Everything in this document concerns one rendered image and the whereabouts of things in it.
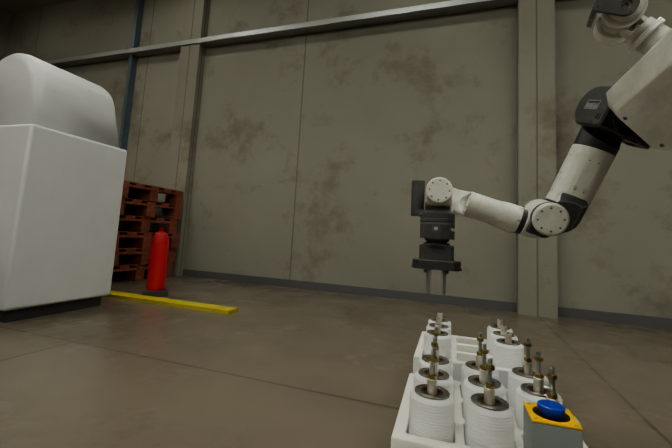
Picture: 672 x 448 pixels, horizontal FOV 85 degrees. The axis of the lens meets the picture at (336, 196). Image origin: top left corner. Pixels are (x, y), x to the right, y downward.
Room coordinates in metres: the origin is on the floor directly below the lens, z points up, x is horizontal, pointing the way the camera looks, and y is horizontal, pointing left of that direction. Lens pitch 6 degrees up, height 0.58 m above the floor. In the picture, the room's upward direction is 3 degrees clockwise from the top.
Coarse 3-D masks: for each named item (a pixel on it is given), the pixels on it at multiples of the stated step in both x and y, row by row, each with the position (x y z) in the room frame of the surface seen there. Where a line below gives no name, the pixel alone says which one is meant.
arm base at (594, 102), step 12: (588, 96) 0.82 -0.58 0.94; (600, 96) 0.79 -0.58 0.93; (576, 108) 0.85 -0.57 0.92; (588, 108) 0.81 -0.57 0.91; (600, 108) 0.78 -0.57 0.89; (576, 120) 0.84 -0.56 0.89; (588, 120) 0.80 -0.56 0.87; (600, 120) 0.77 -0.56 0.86; (612, 120) 0.76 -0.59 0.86; (612, 132) 0.78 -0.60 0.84; (624, 132) 0.77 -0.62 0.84; (636, 144) 0.80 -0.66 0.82
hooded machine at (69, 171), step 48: (0, 96) 2.22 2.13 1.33; (48, 96) 2.20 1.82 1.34; (96, 96) 2.53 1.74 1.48; (0, 144) 2.14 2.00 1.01; (48, 144) 2.17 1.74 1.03; (96, 144) 2.46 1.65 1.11; (0, 192) 2.12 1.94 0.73; (48, 192) 2.21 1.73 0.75; (96, 192) 2.50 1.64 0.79; (0, 240) 2.10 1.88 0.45; (48, 240) 2.24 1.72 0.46; (96, 240) 2.54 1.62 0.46; (0, 288) 2.08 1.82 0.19; (48, 288) 2.28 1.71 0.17; (96, 288) 2.59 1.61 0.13
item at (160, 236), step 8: (160, 224) 3.12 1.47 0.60; (160, 232) 3.14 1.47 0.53; (152, 240) 3.12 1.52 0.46; (160, 240) 3.11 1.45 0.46; (168, 240) 3.18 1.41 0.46; (152, 248) 3.11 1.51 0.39; (160, 248) 3.11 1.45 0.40; (168, 248) 3.19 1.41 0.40; (152, 256) 3.11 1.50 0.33; (160, 256) 3.12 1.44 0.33; (152, 264) 3.10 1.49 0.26; (160, 264) 3.12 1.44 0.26; (152, 272) 3.10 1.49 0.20; (160, 272) 3.13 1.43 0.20; (152, 280) 3.10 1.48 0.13; (160, 280) 3.13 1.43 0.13; (144, 288) 3.18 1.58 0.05; (152, 288) 3.11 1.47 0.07; (160, 288) 3.14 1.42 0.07; (160, 296) 3.11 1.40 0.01
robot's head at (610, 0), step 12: (600, 0) 0.59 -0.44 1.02; (612, 0) 0.59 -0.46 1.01; (624, 0) 0.58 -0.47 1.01; (636, 0) 0.57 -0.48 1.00; (600, 12) 0.60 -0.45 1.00; (612, 12) 0.59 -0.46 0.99; (624, 12) 0.58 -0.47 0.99; (636, 12) 0.58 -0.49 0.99; (588, 24) 0.66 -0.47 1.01; (612, 24) 0.60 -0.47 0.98; (624, 24) 0.60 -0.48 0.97
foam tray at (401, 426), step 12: (408, 384) 1.08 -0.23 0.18; (456, 384) 1.10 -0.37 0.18; (408, 396) 1.00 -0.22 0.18; (456, 396) 1.02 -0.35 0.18; (408, 408) 0.93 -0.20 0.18; (456, 408) 0.95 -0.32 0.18; (396, 420) 0.87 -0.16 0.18; (408, 420) 0.88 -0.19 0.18; (456, 420) 0.89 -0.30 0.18; (396, 432) 0.82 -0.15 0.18; (408, 432) 0.89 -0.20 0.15; (456, 432) 0.83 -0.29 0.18; (516, 432) 0.85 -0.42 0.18; (396, 444) 0.80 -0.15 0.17; (408, 444) 0.79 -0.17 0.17; (420, 444) 0.78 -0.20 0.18; (432, 444) 0.78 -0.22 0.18; (444, 444) 0.78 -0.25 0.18; (456, 444) 0.79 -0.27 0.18; (516, 444) 0.80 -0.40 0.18
